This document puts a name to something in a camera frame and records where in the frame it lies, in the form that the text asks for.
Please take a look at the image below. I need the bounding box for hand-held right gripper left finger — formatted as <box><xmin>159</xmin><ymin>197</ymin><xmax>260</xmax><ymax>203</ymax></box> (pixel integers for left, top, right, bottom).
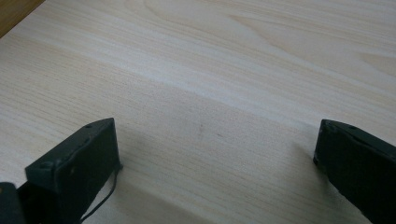
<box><xmin>17</xmin><ymin>117</ymin><xmax>123</xmax><ymax>224</ymax></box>

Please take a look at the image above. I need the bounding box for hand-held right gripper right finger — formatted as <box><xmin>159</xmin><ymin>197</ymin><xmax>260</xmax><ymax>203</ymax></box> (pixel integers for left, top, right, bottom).
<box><xmin>313</xmin><ymin>119</ymin><xmax>396</xmax><ymax>224</ymax></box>

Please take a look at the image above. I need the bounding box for thin black cable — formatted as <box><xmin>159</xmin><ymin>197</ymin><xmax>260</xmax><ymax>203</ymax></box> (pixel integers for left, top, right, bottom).
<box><xmin>79</xmin><ymin>163</ymin><xmax>124</xmax><ymax>224</ymax></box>

